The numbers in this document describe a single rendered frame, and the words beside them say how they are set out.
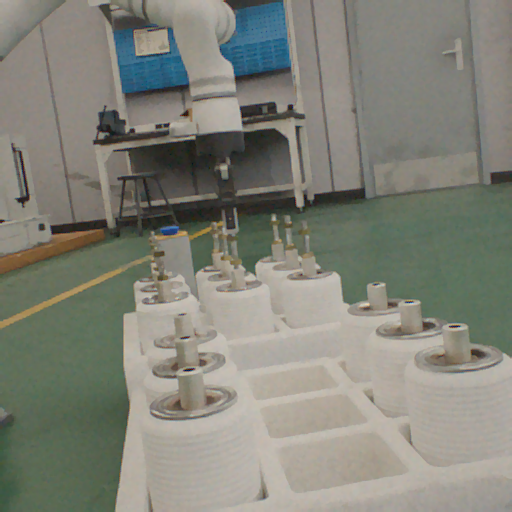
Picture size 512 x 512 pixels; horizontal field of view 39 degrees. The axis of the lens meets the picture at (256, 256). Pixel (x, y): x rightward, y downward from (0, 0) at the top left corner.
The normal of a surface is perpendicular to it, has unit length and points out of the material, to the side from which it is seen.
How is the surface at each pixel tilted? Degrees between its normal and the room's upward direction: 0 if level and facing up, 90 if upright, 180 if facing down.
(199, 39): 107
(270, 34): 90
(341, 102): 90
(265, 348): 90
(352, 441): 90
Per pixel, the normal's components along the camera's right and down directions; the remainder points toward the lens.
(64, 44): -0.20, 0.16
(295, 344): 0.18, 0.11
